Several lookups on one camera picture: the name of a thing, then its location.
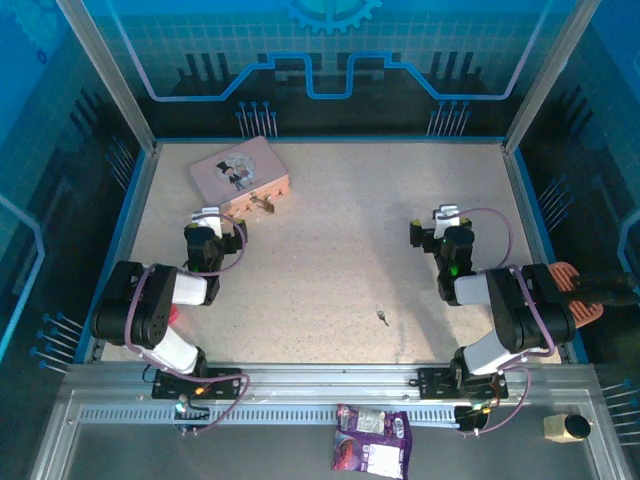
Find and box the small beige black cylinder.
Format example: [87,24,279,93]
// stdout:
[543,414,574,444]

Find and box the left small circuit board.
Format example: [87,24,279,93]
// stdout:
[172,393,211,432]

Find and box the beige bin with orange rim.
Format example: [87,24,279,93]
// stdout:
[545,262,605,331]

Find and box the slotted cable duct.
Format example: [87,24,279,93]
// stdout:
[78,405,461,424]

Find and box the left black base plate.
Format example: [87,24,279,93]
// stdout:
[151,367,244,401]

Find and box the right small circuit board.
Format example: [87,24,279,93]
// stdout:
[453,399,496,434]

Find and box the small circuit board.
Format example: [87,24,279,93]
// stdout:
[453,399,496,434]
[172,393,211,432]

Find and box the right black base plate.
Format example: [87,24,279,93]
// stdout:
[417,366,509,400]

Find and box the purple snack bag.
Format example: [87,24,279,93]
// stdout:
[331,403,412,480]

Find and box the aluminium frame post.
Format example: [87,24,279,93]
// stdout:
[53,0,160,154]
[501,0,604,154]

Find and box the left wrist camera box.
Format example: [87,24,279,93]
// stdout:
[191,205,222,240]

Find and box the black round cap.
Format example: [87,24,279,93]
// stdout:
[564,414,592,440]

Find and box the pink tin box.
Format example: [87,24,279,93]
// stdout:
[188,135,293,217]

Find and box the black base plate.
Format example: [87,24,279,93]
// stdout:
[417,366,509,400]
[151,367,244,401]

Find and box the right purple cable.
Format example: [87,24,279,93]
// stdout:
[457,207,559,436]

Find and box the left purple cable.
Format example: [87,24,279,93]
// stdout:
[124,212,251,436]

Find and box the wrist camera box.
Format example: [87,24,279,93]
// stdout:
[191,205,222,240]
[432,203,462,240]

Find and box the aluminium rail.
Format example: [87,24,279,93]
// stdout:
[62,363,599,404]

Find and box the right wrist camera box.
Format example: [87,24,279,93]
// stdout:
[432,203,462,240]

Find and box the purple cable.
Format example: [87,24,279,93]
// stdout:
[457,207,559,436]
[124,212,251,436]

